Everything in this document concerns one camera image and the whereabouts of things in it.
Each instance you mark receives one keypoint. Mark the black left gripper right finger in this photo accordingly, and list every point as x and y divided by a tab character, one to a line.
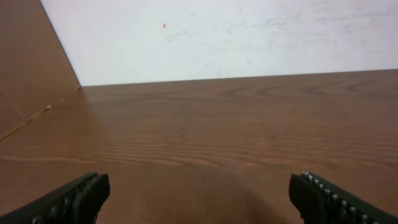
319	201

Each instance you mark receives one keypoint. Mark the brown cardboard panel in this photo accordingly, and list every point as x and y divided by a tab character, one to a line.
35	71

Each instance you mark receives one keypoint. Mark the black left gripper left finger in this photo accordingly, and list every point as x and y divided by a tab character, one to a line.
78	201

